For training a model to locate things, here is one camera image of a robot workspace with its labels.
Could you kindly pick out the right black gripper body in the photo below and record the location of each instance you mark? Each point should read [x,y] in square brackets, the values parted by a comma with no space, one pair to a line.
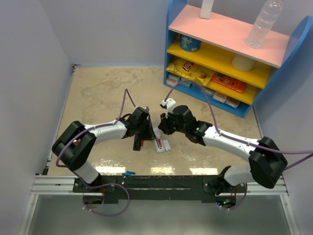
[170,124]

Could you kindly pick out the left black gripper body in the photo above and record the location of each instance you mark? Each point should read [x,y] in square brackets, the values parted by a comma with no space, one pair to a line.
[142,129]

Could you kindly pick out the white remote control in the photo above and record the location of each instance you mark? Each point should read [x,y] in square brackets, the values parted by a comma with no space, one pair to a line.
[156,131]

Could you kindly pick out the black remote control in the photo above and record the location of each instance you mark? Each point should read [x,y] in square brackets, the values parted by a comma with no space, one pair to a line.
[137,142]

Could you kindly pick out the white battery cover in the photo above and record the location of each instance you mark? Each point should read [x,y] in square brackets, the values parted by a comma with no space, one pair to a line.
[166,145]

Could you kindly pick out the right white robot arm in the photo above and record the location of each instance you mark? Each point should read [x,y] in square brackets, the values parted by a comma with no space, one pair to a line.
[264,165]

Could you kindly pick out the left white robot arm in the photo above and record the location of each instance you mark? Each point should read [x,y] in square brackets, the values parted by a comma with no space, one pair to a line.
[76,142]

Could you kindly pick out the small white box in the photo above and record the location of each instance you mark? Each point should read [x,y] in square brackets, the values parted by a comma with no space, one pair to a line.
[185,82]
[232,102]
[172,79]
[208,91]
[220,97]

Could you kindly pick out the small white box leftmost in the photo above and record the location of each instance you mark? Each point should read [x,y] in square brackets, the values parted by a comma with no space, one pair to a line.
[172,79]

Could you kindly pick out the yellow Lays chips bag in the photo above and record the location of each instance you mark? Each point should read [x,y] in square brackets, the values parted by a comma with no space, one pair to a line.
[190,70]

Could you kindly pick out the orange snack box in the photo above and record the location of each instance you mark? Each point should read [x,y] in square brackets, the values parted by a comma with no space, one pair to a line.
[229,82]

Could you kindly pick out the blue shelf unit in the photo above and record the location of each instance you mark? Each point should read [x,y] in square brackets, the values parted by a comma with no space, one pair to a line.
[221,37]

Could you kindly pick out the blue snack can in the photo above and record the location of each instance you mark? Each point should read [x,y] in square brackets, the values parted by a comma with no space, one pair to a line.
[189,44]

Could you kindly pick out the white paper roll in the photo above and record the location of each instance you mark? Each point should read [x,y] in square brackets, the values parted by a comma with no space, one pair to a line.
[242,63]

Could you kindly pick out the white bottle on shelf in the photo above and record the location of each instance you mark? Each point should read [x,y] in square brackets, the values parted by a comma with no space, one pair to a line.
[206,9]

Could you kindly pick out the clear plastic water bottle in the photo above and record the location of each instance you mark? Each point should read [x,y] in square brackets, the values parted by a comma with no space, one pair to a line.
[267,17]

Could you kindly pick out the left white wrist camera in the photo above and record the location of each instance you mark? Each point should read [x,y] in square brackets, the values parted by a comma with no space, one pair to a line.
[144,109]

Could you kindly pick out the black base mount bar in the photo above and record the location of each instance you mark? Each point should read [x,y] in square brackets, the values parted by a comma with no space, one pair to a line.
[202,188]

